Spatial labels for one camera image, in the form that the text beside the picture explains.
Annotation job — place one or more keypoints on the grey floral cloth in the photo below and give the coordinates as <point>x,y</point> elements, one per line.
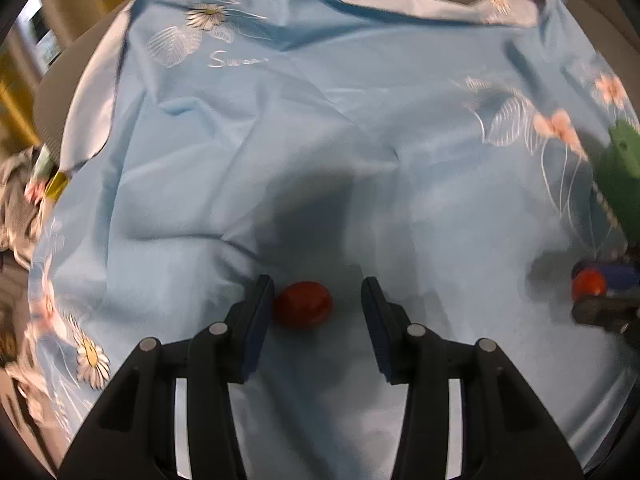
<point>20,195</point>

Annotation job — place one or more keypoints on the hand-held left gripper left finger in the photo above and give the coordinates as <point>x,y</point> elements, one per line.
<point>255,325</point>

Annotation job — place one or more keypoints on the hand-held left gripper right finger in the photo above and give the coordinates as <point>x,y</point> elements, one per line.
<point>377,330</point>

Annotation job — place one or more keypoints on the light blue floral cloth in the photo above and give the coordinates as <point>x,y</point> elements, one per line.
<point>320,125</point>

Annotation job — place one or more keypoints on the green box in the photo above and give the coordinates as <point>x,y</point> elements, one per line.
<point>620,180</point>

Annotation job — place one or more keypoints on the yellow patterned curtain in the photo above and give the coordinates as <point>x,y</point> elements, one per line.
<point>15,95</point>

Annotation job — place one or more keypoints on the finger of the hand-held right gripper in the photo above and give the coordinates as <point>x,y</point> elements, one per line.
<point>605,310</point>
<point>622,277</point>

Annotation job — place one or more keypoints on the red tomato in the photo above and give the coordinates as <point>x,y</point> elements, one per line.
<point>589,284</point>
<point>302,305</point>

